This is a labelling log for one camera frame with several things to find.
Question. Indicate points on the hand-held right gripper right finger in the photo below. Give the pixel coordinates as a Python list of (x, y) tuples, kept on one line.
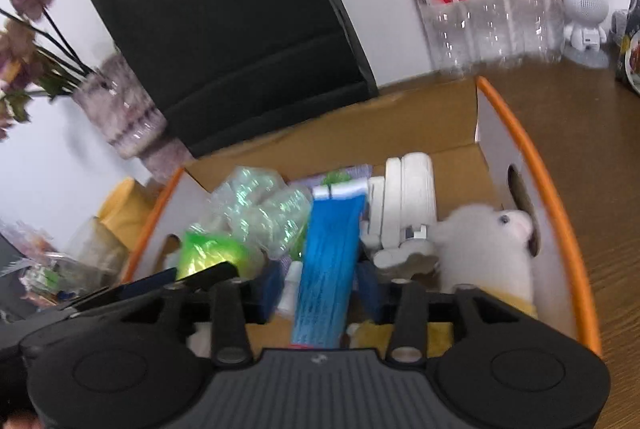
[(370, 289)]

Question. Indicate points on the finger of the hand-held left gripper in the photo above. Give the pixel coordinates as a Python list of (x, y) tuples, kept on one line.
[(210, 274), (100, 299)]

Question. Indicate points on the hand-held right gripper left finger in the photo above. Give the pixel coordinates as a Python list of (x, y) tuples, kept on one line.
[(262, 294)]

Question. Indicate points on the green tissue pack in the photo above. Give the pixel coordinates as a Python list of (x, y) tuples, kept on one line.
[(205, 254)]

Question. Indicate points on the blue toothpaste tube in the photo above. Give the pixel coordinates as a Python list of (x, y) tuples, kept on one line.
[(327, 259)]

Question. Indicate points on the iridescent plastic bag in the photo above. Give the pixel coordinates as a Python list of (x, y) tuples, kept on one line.
[(250, 209)]

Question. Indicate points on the white folding holder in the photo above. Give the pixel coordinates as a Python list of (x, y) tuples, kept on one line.
[(417, 194)]

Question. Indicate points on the yellow and white plush toy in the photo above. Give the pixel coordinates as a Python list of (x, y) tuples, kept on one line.
[(480, 249)]

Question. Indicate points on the orange cardboard box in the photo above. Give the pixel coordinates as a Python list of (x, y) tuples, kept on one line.
[(350, 129)]

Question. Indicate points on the clear glass cup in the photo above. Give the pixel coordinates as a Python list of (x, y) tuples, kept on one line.
[(95, 249)]

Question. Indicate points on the black device with stickers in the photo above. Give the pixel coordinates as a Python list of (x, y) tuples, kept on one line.
[(7, 259)]

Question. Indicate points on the yellow mug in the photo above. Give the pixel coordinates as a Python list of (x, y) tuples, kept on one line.
[(125, 204)]

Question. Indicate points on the purple fuzzy vase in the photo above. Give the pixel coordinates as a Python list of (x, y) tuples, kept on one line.
[(120, 109)]

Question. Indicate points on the black chair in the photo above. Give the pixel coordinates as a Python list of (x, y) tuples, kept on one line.
[(225, 9)]

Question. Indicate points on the black food pouch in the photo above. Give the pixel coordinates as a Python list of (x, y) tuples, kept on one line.
[(631, 44)]

